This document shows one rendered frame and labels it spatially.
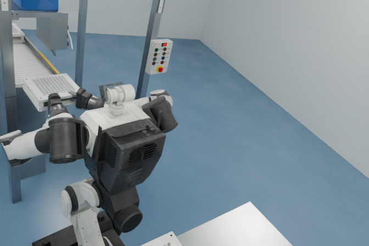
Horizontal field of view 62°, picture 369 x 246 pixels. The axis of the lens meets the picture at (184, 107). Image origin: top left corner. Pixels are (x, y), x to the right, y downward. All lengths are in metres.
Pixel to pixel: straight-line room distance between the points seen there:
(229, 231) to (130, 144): 0.63
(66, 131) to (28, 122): 1.30
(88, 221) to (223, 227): 0.78
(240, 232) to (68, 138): 0.84
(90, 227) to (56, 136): 0.86
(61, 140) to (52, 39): 1.00
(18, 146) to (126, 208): 0.49
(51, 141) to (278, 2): 4.26
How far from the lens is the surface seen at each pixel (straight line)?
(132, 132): 1.15
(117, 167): 1.14
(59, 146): 1.13
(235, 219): 1.52
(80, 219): 1.86
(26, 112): 2.37
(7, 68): 1.94
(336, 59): 4.25
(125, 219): 1.37
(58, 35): 2.02
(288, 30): 4.75
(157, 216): 2.54
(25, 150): 1.25
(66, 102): 1.78
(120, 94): 1.19
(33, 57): 2.43
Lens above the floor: 1.95
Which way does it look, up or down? 30 degrees down
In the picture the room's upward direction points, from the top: 15 degrees clockwise
